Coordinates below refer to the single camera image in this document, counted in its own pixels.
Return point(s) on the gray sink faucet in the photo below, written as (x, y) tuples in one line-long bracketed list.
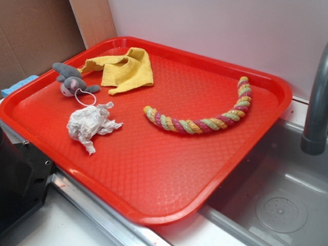
[(313, 140)]

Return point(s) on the blue sponge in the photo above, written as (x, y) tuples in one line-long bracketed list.
[(18, 85)]

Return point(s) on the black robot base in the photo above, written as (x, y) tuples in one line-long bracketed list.
[(25, 176)]

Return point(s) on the crumpled white paper tissue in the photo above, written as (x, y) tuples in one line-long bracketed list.
[(83, 124)]

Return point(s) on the gray toy sink basin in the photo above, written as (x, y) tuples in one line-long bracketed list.
[(276, 196)]

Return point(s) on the gray plush animal toy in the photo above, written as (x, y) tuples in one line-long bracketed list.
[(72, 83)]

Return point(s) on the red plastic tray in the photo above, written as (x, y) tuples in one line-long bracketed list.
[(150, 175)]

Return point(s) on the multicolour twisted rope toy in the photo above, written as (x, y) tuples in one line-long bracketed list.
[(206, 125)]

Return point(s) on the light wooden board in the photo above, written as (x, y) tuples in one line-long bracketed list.
[(94, 20)]

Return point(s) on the brown cardboard panel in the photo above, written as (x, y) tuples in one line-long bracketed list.
[(34, 35)]

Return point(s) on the yellow cloth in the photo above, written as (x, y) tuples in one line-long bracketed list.
[(122, 72)]

